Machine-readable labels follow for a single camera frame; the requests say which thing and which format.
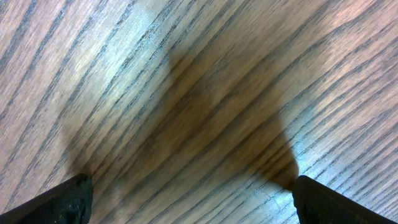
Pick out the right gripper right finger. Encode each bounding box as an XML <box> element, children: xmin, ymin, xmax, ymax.
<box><xmin>292</xmin><ymin>175</ymin><xmax>395</xmax><ymax>224</ymax></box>

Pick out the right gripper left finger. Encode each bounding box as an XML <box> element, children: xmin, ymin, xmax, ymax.
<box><xmin>1</xmin><ymin>174</ymin><xmax>93</xmax><ymax>224</ymax></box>

